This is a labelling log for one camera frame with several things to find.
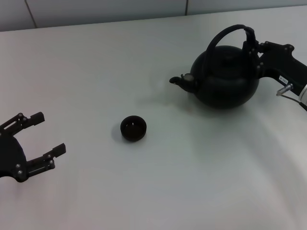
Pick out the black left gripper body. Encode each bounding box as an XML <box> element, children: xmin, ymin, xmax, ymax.
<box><xmin>0</xmin><ymin>135</ymin><xmax>28</xmax><ymax>184</ymax></box>

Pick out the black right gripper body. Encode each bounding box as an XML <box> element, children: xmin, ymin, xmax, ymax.
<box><xmin>258</xmin><ymin>41</ymin><xmax>307</xmax><ymax>91</ymax></box>

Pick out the black round teapot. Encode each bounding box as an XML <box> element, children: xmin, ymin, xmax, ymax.
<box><xmin>169</xmin><ymin>23</ymin><xmax>261</xmax><ymax>110</ymax></box>

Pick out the small black teacup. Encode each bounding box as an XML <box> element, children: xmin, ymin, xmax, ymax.
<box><xmin>119</xmin><ymin>115</ymin><xmax>148</xmax><ymax>141</ymax></box>

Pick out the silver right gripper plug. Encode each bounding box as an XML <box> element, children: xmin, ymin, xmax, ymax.
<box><xmin>275</xmin><ymin>83</ymin><xmax>294</xmax><ymax>97</ymax></box>

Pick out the thin right gripper cable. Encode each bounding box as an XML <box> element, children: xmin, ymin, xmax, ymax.
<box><xmin>281</xmin><ymin>93</ymin><xmax>307</xmax><ymax>107</ymax></box>

